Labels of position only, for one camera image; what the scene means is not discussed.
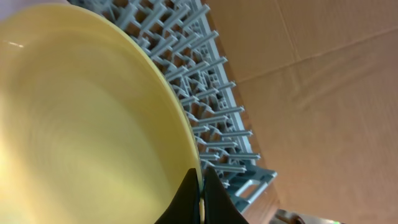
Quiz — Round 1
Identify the grey dishwasher rack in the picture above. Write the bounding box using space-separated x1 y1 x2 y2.
71 0 277 212

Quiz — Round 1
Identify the yellow plate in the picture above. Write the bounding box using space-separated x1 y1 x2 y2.
1 4 199 223

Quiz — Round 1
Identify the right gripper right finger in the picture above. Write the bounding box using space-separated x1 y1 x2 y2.
203 167 248 224

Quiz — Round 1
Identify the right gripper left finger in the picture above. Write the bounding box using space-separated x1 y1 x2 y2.
155 168 200 224

